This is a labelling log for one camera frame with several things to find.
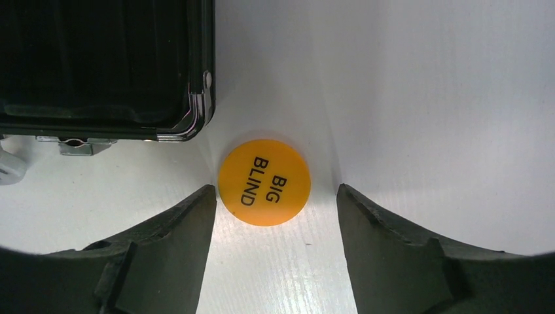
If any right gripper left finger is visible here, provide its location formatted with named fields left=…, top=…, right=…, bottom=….
left=1, top=184, right=217, bottom=313

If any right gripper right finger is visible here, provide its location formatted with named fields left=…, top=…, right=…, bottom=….
left=336, top=184, right=554, bottom=313

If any yellow round button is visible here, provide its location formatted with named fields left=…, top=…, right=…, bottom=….
left=217, top=139, right=312, bottom=226

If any black poker set case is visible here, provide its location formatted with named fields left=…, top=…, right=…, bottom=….
left=1, top=1, right=216, bottom=156

